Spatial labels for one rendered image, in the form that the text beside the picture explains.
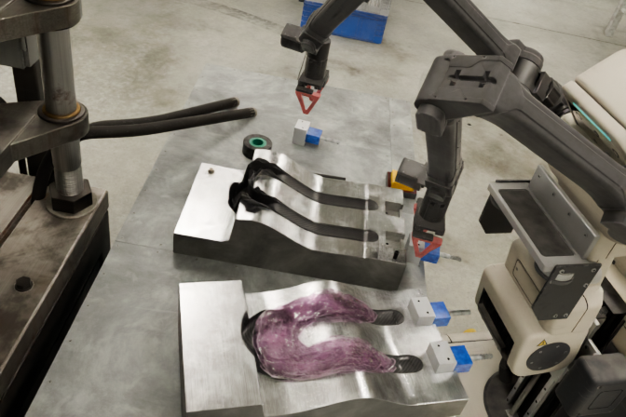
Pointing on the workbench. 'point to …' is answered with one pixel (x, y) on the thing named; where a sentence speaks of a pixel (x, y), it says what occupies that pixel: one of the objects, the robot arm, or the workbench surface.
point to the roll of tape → (255, 144)
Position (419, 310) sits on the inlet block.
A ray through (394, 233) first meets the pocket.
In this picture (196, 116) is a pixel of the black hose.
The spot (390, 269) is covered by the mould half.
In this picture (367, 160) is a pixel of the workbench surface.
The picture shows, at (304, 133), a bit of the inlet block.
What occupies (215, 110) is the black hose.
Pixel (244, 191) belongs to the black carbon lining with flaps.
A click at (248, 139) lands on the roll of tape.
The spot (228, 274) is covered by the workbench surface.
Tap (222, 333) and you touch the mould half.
